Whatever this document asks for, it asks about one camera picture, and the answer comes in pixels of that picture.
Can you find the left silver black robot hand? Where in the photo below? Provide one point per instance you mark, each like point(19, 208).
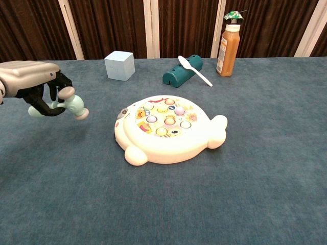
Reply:
point(28, 74)

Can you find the mint green toy hammer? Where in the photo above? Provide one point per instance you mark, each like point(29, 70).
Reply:
point(74, 104)

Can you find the white fish-shaped whack-a-mole toy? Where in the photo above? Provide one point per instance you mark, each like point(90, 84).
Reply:
point(166, 148)

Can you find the light blue cube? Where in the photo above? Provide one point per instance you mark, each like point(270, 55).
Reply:
point(118, 67)

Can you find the dark brown pleated curtain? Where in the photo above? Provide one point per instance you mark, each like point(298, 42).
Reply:
point(115, 25)

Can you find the blue felt table cover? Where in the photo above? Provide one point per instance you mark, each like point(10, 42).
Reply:
point(76, 191)

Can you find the teal half-cylinder block with holes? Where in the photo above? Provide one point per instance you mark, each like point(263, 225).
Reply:
point(176, 76)

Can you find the white plastic spoon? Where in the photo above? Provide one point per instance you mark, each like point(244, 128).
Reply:
point(184, 62)

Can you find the orange juice bottle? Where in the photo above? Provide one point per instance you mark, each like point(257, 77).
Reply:
point(228, 51)

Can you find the crumpled green foil wrapper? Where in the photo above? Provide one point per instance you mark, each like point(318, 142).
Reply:
point(233, 16)

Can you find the white frame post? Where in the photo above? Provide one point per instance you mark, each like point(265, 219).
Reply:
point(72, 33)
point(310, 38)
point(151, 25)
point(219, 25)

